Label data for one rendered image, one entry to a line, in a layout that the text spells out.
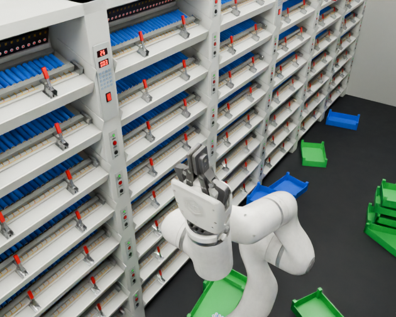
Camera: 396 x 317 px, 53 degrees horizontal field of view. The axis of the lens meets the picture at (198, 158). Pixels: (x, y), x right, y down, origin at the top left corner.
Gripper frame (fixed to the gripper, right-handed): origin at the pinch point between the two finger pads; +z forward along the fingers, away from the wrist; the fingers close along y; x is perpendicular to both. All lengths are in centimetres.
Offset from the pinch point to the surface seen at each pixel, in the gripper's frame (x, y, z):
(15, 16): 17, 75, 2
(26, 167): -1, 72, -39
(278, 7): 172, 78, -58
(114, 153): 30, 71, -58
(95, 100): 31, 73, -34
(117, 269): 12, 73, -119
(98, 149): 27, 75, -55
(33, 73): 18, 81, -18
